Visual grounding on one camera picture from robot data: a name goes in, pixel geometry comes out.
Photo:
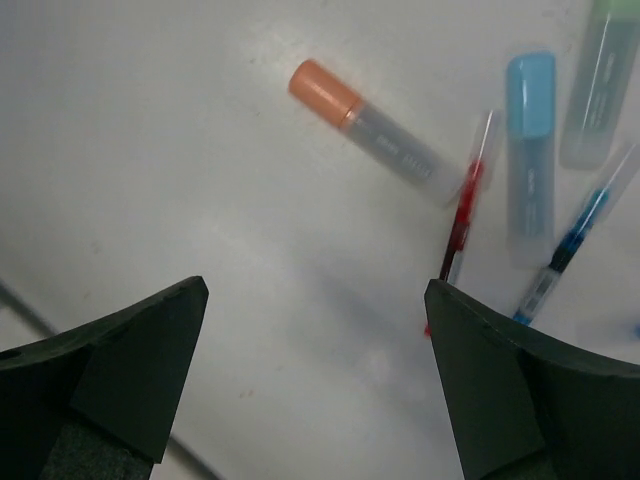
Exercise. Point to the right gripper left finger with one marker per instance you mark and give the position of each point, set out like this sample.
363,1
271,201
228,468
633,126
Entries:
100,380

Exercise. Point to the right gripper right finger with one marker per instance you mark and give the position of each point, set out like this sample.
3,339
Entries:
524,405

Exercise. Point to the orange cap highlighter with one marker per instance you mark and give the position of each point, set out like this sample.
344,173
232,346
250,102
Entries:
376,133

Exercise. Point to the teal gel pen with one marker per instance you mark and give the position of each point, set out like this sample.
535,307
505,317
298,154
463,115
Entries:
609,187

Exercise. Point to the red gel pen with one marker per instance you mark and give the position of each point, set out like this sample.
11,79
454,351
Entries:
484,154

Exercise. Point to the blue cap highlighter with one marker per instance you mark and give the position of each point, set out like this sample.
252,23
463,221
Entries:
530,82

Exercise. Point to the green cap highlighter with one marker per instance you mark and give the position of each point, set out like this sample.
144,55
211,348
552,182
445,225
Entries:
606,59

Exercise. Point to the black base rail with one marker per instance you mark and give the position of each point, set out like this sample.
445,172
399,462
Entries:
100,390

